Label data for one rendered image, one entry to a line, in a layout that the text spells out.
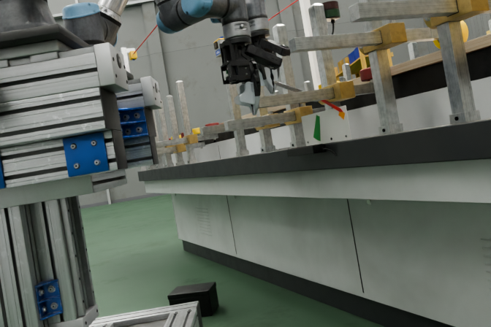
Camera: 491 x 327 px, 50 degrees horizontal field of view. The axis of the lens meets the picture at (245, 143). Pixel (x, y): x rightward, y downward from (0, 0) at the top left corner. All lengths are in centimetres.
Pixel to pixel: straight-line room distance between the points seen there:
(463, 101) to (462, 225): 49
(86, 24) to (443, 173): 112
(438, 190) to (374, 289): 77
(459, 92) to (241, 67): 56
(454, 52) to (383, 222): 81
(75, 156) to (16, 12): 33
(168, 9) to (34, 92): 48
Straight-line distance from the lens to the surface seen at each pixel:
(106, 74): 115
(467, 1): 119
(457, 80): 122
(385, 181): 148
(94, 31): 173
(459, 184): 129
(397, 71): 166
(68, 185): 131
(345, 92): 155
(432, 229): 169
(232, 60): 144
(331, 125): 161
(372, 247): 196
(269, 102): 146
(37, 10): 125
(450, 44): 123
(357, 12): 104
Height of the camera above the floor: 72
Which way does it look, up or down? 1 degrees up
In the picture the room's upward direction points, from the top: 10 degrees counter-clockwise
